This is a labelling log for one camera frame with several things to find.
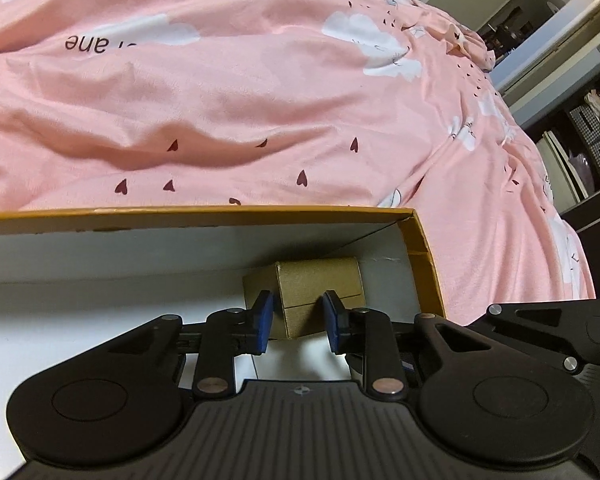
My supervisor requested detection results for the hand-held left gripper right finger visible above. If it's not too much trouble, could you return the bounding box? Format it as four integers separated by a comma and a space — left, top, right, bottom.
322, 290, 498, 400

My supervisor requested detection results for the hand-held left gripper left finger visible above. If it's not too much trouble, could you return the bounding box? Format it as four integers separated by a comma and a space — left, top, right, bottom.
102, 290, 275, 398

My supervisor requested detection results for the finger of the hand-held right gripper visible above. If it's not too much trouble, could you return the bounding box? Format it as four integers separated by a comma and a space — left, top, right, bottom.
487, 301, 588, 373

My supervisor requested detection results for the small brown gift box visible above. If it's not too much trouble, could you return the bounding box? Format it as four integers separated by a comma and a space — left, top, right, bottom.
243, 256, 368, 341

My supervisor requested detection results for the orange-rimmed cardboard box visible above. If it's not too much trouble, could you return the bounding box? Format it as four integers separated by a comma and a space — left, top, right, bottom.
0, 206, 448, 480

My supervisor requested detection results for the white flat box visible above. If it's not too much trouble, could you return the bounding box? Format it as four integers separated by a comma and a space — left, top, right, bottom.
535, 130, 590, 207

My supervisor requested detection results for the checkered storage box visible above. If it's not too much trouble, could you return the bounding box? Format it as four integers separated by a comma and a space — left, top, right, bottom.
567, 105, 600, 178

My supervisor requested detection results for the pink cloud-print blanket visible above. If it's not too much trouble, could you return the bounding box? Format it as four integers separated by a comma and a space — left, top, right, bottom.
0, 0, 597, 325

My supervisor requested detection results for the dark shelf unit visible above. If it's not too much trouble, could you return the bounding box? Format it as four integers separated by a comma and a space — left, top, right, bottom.
510, 67, 600, 306

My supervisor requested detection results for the white wardrobe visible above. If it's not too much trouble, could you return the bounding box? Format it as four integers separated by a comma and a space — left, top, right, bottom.
420, 0, 600, 98

